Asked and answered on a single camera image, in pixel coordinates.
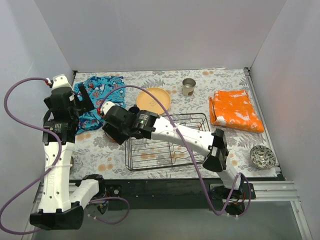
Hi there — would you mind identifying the blue shark print cloth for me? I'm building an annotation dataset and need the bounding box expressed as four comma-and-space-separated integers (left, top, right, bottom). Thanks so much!
73, 76, 126, 135

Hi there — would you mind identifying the orange white folded cloth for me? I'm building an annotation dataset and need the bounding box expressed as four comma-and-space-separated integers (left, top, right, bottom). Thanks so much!
208, 90, 265, 133

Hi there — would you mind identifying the black wire dish rack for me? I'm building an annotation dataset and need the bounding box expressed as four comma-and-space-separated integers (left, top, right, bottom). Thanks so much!
124, 113, 210, 172

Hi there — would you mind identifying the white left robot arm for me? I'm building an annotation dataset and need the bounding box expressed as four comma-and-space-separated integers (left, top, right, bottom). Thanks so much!
29, 85, 107, 230

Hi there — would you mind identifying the dark brown patterned bowl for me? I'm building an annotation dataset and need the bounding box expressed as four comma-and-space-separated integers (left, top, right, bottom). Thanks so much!
70, 157, 75, 171

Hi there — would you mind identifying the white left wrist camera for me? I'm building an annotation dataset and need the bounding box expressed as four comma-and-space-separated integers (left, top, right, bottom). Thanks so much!
45, 74, 72, 90

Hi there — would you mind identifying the beige brown ceramic cup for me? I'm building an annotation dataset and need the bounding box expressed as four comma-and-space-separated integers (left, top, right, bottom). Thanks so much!
182, 78, 196, 96

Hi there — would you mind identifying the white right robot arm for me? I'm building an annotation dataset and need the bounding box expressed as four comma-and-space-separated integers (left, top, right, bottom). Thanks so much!
101, 101, 252, 199

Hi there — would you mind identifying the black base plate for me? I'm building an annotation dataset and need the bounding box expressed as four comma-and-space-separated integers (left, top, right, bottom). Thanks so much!
99, 178, 257, 211

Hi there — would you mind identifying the dark blue mug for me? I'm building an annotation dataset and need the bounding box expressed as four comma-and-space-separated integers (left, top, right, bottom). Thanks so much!
128, 105, 140, 115

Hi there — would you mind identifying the floral patterned table mat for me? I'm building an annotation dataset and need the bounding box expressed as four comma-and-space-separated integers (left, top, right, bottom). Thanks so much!
70, 68, 281, 180

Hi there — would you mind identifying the aluminium frame rail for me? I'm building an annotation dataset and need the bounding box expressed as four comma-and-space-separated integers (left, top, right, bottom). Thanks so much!
252, 181, 300, 202

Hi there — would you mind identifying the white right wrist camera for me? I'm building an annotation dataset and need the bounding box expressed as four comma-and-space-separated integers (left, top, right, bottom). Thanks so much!
97, 101, 116, 116

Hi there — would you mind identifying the pink patterned bowl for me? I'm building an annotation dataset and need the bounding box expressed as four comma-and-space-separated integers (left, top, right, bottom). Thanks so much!
249, 145, 276, 170

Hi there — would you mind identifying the yellow round plate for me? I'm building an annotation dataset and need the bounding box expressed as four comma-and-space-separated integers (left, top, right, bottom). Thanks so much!
136, 87, 171, 115

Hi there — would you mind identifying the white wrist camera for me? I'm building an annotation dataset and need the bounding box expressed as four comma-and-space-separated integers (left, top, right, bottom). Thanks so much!
45, 74, 72, 90
97, 101, 116, 116

